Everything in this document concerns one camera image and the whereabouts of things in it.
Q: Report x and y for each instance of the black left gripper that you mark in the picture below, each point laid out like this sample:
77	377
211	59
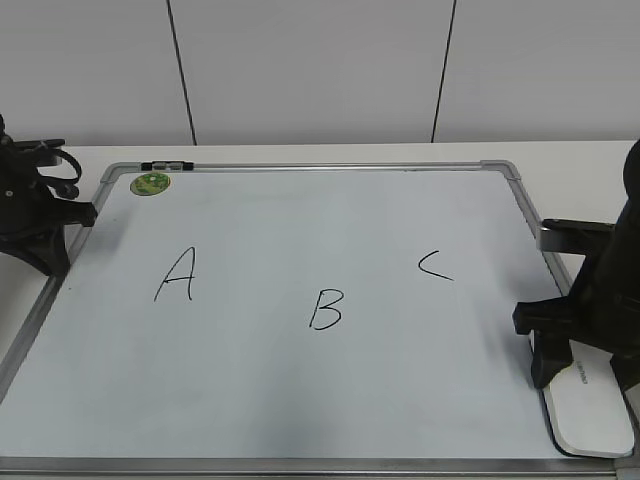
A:
35	207

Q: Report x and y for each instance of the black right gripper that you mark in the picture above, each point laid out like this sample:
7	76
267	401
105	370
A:
601	310

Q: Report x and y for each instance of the white whiteboard eraser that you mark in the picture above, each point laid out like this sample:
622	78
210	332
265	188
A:
582	411

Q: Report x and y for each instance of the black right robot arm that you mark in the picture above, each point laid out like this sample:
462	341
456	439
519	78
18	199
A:
632	170

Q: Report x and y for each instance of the round green magnet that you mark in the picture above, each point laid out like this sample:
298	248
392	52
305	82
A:
150	184

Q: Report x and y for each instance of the black silver marker clip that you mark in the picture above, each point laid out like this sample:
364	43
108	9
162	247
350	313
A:
162	166

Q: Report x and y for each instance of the white framed whiteboard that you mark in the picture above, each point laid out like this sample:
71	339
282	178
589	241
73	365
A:
302	320

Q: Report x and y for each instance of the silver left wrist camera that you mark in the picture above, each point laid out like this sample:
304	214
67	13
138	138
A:
44	155

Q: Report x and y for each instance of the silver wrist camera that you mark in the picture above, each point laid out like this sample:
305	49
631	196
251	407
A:
44	155
573	236

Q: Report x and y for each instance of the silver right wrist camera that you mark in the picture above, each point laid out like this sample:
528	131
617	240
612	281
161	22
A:
573	236

